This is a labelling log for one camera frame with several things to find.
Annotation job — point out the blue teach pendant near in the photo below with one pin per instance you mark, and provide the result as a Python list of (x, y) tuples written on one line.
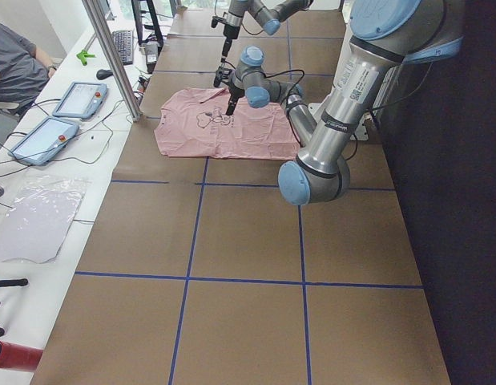
[(44, 142)]

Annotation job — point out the aluminium frame post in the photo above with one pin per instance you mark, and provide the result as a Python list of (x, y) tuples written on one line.
[(103, 34)]

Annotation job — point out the red cylinder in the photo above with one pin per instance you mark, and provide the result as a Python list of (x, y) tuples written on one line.
[(18, 357)]

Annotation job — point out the black keyboard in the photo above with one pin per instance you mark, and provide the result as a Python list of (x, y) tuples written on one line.
[(124, 44)]

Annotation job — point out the green plastic clamp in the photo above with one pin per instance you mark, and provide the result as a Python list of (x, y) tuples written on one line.
[(83, 57)]

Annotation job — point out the blue tape line crosswise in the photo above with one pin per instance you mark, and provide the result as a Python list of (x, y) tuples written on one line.
[(250, 281)]

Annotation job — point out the blue teach pendant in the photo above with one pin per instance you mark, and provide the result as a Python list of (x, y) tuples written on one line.
[(44, 142), (81, 100)]

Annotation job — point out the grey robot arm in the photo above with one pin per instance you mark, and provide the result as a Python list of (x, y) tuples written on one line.
[(268, 19), (385, 34)]

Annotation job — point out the black tripod leg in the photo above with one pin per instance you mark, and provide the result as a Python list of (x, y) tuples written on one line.
[(14, 282)]

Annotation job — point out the clear plastic bag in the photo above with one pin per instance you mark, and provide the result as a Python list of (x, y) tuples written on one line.
[(36, 226)]

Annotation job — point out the black computer mouse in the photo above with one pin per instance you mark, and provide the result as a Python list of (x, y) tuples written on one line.
[(103, 74)]

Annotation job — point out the seated person grey shirt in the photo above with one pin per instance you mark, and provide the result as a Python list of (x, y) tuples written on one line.
[(25, 69)]

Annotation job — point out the blue tape line lengthwise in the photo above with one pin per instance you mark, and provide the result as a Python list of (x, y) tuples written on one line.
[(193, 236)]

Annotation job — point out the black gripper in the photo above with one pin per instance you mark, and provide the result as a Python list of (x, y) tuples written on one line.
[(234, 90), (228, 33)]

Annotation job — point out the pink Snoopy t-shirt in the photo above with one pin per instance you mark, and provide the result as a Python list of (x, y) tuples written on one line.
[(194, 123)]

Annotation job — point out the blue teach pendant far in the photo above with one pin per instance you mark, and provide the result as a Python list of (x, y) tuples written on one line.
[(81, 100)]

